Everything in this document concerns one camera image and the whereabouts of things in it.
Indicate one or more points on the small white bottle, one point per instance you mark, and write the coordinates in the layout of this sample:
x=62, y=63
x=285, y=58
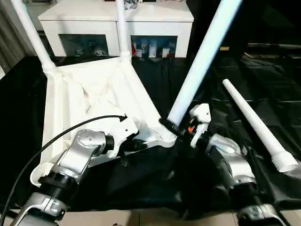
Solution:
x=153, y=48

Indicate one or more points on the dark tangled small object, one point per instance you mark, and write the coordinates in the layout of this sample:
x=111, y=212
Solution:
x=130, y=4

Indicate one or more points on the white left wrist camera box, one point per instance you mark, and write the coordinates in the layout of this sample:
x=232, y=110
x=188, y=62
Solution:
x=123, y=131

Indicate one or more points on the grey curtain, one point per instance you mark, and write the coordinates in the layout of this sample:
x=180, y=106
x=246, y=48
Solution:
x=11, y=33

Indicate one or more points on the white cabinet with glass doors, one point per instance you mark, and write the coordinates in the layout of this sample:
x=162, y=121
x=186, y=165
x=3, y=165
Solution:
x=94, y=16

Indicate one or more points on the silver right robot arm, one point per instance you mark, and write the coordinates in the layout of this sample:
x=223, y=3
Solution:
x=240, y=174

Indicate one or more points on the small red bottle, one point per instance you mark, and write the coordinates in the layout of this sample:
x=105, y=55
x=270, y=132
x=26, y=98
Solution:
x=134, y=48

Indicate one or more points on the white plastic table top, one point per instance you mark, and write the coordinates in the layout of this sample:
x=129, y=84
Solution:
x=89, y=94

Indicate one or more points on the white plastic table leg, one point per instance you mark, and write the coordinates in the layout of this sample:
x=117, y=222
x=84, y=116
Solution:
x=204, y=56
x=122, y=28
x=258, y=127
x=35, y=37

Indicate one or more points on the black mat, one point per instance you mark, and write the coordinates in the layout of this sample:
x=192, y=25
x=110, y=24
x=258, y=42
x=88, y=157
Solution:
x=263, y=70

